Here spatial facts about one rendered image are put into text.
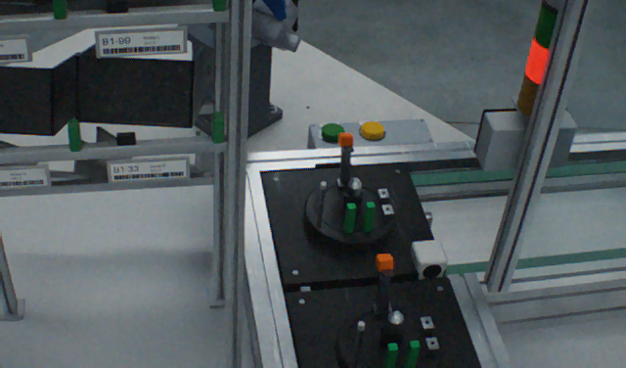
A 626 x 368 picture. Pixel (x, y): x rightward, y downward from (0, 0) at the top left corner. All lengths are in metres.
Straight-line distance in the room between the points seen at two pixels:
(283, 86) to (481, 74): 1.80
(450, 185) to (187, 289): 0.46
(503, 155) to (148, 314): 0.58
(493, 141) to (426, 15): 2.71
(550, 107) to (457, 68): 2.43
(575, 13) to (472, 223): 0.55
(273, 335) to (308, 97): 0.68
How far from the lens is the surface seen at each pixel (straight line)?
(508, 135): 1.13
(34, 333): 1.35
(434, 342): 1.16
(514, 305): 1.34
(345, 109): 1.74
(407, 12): 3.82
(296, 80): 1.81
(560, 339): 1.41
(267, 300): 1.24
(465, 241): 1.42
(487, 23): 3.85
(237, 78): 0.88
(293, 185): 1.39
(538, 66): 1.08
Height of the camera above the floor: 1.90
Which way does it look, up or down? 40 degrees down
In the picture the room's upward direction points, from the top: 5 degrees clockwise
